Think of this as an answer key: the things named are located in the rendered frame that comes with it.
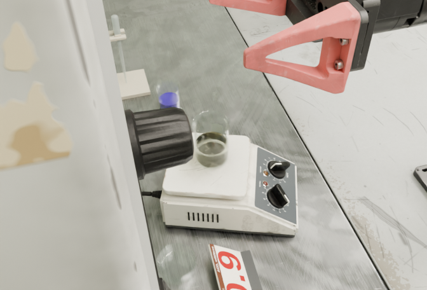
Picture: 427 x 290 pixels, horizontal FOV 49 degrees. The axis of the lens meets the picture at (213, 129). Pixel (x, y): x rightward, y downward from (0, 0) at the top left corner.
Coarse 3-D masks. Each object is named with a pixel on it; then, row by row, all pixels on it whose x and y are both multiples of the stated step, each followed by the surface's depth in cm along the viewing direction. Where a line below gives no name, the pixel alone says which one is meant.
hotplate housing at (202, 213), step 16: (256, 160) 71; (160, 192) 71; (176, 208) 66; (192, 208) 66; (208, 208) 65; (224, 208) 65; (240, 208) 65; (256, 208) 65; (176, 224) 69; (192, 224) 69; (208, 224) 68; (224, 224) 68; (240, 224) 67; (256, 224) 67; (272, 224) 66; (288, 224) 67
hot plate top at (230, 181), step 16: (240, 144) 71; (192, 160) 68; (240, 160) 68; (176, 176) 66; (192, 176) 66; (208, 176) 66; (224, 176) 66; (240, 176) 66; (176, 192) 64; (192, 192) 64; (208, 192) 64; (224, 192) 64; (240, 192) 64
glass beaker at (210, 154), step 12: (216, 108) 65; (204, 120) 66; (216, 120) 67; (228, 120) 65; (204, 132) 68; (228, 132) 64; (204, 144) 64; (216, 144) 63; (228, 144) 66; (204, 156) 65; (216, 156) 65; (228, 156) 68; (216, 168) 67
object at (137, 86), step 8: (112, 32) 87; (112, 40) 85; (128, 72) 97; (136, 72) 97; (144, 72) 97; (120, 80) 95; (128, 80) 95; (136, 80) 95; (144, 80) 95; (120, 88) 94; (128, 88) 94; (136, 88) 93; (144, 88) 93; (128, 96) 92; (136, 96) 93
